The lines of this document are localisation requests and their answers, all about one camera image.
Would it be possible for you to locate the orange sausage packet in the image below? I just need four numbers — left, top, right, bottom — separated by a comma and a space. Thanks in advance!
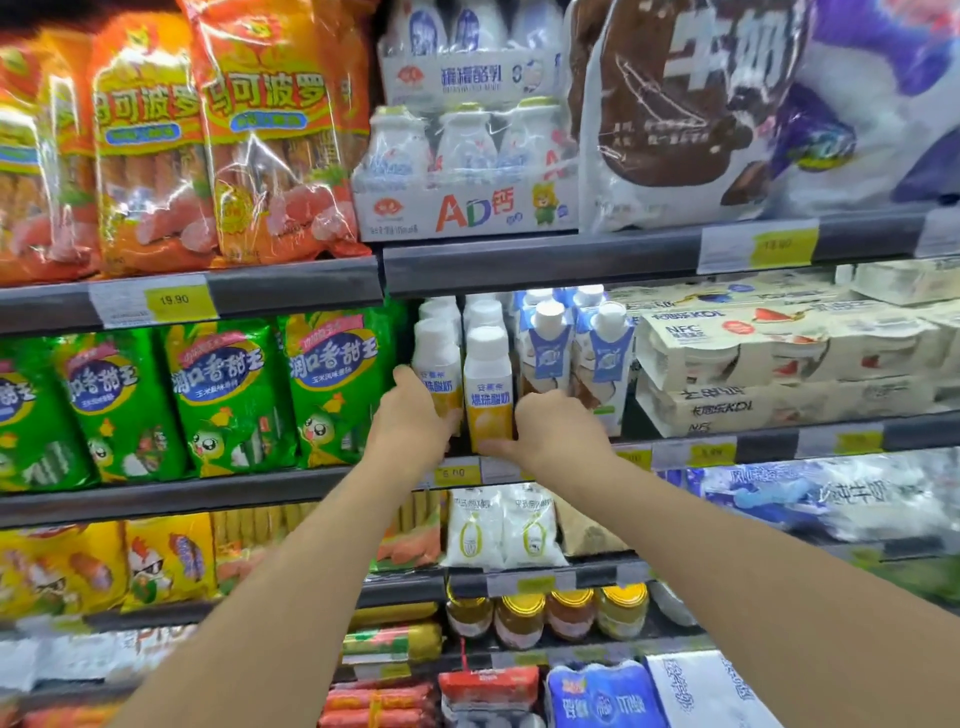
88, 11, 219, 277
0, 41, 57, 288
178, 0, 374, 265
37, 28, 102, 275

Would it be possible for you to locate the purple white milk bag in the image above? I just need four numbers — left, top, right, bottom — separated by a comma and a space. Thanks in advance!
765, 0, 960, 219

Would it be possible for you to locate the clear sausage packet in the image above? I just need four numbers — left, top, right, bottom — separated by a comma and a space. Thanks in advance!
372, 489, 445, 575

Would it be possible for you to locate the green sausage packet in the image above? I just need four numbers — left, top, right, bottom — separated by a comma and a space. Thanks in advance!
161, 320, 300, 479
279, 300, 410, 470
54, 330, 189, 483
0, 337, 95, 494

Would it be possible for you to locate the red lidded food box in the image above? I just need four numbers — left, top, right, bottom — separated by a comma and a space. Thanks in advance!
437, 666, 543, 728

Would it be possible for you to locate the white milk bottle multipack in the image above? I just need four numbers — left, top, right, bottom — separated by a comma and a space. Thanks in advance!
377, 0, 567, 114

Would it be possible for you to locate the white printed bag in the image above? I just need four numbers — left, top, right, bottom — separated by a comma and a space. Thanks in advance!
645, 650, 785, 728

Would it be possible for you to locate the white yogurt pouch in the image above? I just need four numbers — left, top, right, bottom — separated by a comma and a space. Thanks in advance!
501, 483, 570, 569
441, 486, 505, 571

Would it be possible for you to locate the brown white milk bag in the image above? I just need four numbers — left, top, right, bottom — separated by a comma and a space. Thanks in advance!
566, 0, 815, 234

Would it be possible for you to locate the person's right forearm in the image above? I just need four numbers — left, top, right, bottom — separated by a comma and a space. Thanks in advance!
536, 453, 960, 728

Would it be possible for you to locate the white yogurt cup multipack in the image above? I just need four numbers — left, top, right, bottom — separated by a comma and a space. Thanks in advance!
634, 303, 834, 393
851, 256, 960, 307
636, 373, 939, 439

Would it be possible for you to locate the blue yogurt multipack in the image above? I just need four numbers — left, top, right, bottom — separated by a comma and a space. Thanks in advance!
545, 660, 670, 728

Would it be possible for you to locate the blue white milk bag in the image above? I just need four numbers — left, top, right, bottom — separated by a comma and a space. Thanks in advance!
663, 448, 960, 543

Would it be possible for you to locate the white yogurt bottle yellow label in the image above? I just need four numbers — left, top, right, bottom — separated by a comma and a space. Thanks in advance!
411, 318, 465, 438
463, 294, 510, 335
417, 297, 464, 340
463, 326, 516, 453

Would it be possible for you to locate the yellow sausage stick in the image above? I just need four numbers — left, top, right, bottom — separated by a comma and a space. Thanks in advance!
342, 622, 445, 666

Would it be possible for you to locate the person's left forearm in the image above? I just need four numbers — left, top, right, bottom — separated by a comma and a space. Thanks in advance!
108, 450, 444, 728

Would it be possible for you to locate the yellow sausage packet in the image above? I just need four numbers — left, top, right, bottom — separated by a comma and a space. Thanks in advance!
0, 522, 129, 620
121, 513, 219, 610

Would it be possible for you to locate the person's left hand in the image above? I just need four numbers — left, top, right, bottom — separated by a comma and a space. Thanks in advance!
363, 365, 464, 485

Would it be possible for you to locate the person's right hand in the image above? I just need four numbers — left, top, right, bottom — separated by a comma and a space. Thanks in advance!
478, 389, 622, 492

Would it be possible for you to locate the milk bottle multipack bear print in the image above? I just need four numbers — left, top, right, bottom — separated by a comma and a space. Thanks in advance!
351, 97, 580, 243

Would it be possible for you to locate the yellow white price tag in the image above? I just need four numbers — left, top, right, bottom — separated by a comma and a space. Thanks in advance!
696, 218, 821, 276
421, 456, 483, 490
651, 436, 740, 472
88, 273, 220, 330
795, 423, 886, 460

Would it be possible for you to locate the glass jar gold lid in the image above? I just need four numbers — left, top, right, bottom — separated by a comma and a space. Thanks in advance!
445, 583, 495, 640
493, 594, 547, 651
545, 588, 597, 642
596, 583, 651, 641

